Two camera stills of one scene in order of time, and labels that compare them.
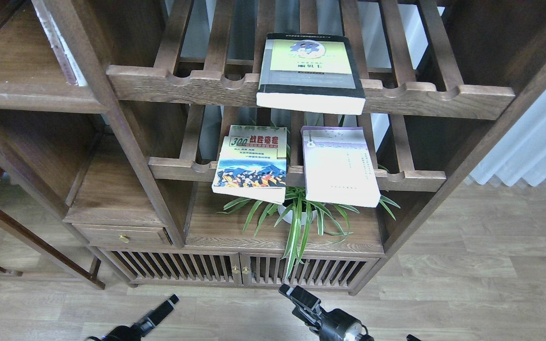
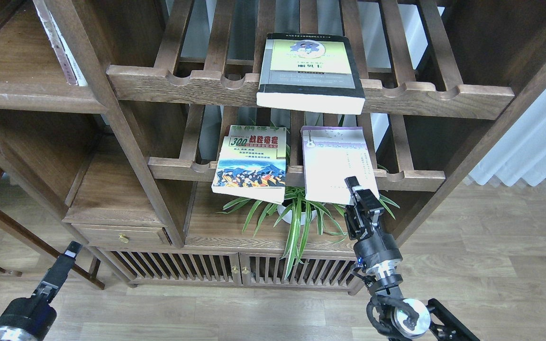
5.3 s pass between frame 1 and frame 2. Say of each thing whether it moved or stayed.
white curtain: stayed
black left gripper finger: moved
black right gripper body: moved
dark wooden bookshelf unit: stayed
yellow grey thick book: stayed
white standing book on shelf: stayed
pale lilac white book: stayed
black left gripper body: moved
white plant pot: stayed
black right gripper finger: moved
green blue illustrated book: stayed
